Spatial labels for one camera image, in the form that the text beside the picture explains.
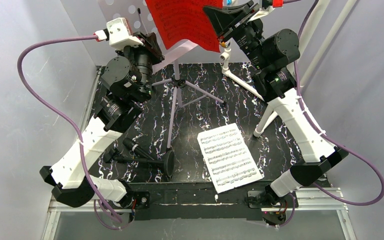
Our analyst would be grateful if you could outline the lilac perforated music desk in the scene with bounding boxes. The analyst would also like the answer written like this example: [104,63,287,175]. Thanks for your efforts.
[97,0,199,72]

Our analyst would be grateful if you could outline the lilac folding tripod stand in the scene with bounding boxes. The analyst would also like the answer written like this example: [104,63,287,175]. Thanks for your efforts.
[151,60,227,150]

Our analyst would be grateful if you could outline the red sheet music page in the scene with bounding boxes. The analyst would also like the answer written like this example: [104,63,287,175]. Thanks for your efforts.
[145,0,223,53]

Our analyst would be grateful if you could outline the black microphone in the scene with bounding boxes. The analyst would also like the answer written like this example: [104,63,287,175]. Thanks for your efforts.
[122,137,154,160]

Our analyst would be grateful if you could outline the black microphone desk stand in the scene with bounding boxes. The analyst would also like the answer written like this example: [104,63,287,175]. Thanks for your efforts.
[103,149,175,179]

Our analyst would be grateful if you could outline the white sheet music page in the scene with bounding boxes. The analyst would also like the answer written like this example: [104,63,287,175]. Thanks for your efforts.
[197,123,263,194]

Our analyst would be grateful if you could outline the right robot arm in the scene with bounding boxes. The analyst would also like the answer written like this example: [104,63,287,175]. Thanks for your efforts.
[203,1,348,207]

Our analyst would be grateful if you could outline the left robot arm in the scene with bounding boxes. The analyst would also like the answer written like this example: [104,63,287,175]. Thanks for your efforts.
[40,30,164,208]

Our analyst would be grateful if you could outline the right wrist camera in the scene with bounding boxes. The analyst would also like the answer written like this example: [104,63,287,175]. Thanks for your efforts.
[252,0,285,20]

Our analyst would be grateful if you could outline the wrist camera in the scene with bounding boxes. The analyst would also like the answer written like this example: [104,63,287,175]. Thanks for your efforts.
[93,17,134,51]
[252,0,285,20]

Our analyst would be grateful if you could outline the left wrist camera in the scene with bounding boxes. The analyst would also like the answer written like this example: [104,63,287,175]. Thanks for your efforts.
[93,17,134,51]

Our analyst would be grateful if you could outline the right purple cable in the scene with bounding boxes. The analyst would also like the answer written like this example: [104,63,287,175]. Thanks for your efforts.
[281,0,384,228]

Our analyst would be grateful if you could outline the white pvc pipe frame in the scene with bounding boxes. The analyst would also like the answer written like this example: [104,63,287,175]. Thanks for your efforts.
[220,0,359,138]

